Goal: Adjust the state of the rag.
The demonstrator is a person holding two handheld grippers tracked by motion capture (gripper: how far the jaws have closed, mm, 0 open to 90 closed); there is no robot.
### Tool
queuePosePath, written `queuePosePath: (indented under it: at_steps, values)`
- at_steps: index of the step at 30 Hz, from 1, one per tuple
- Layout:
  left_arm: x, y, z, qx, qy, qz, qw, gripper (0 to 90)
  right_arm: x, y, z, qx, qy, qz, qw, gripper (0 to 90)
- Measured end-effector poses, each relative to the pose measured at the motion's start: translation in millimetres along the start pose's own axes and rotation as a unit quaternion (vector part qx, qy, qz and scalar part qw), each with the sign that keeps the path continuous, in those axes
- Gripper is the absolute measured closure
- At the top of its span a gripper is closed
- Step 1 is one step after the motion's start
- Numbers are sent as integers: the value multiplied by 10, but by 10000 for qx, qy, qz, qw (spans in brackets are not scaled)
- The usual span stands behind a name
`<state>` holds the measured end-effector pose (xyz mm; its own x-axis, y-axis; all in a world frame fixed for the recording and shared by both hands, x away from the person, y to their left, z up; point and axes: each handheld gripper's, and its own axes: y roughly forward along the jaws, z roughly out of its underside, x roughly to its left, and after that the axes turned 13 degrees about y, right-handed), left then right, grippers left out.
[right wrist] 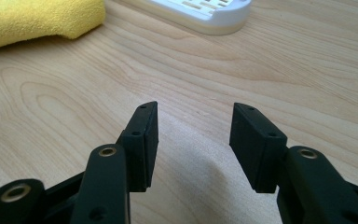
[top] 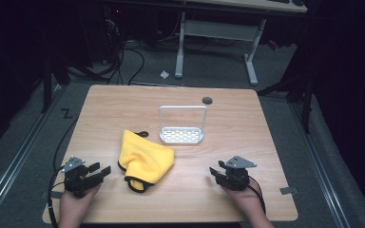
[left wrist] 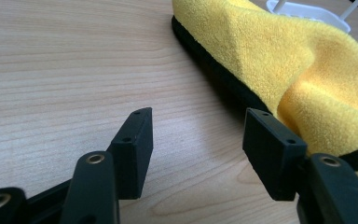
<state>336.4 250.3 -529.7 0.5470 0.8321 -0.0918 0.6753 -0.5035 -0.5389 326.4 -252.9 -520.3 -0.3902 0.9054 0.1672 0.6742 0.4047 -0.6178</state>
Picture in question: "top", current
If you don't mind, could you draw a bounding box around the red object under desk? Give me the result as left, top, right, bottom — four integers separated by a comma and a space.
266, 39, 280, 51

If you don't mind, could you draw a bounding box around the black metal stand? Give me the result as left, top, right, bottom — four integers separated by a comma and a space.
256, 70, 315, 135
40, 53, 71, 114

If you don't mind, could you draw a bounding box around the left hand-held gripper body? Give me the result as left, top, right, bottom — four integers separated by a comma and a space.
61, 155, 106, 199

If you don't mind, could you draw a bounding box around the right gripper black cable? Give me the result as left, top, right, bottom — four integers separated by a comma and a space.
248, 175, 267, 215

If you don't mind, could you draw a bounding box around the yellow and grey microfibre cloth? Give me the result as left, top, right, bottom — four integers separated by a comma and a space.
117, 128, 176, 194

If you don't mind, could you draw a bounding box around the white desk with metal legs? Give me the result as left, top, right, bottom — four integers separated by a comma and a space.
173, 0, 309, 86

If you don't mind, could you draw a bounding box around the grey tape strip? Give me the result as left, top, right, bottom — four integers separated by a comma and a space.
279, 186, 299, 196
41, 190, 64, 200

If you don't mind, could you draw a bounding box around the person's right hand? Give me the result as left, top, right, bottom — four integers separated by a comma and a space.
221, 185, 266, 219

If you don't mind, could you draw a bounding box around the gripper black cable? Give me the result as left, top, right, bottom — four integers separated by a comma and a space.
248, 175, 267, 215
46, 166, 67, 228

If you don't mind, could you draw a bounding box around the person's left hand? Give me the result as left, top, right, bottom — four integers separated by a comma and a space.
59, 184, 103, 220

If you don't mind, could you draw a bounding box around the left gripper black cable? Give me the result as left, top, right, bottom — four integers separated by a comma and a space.
46, 166, 67, 228

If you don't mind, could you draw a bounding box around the bundle of black cables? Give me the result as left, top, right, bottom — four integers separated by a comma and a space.
66, 6, 146, 86

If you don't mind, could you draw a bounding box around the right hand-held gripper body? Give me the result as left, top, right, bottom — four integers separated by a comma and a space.
218, 155, 258, 192

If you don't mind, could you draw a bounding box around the metal floor rail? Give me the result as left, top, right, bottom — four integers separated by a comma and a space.
0, 86, 65, 222
289, 103, 351, 228

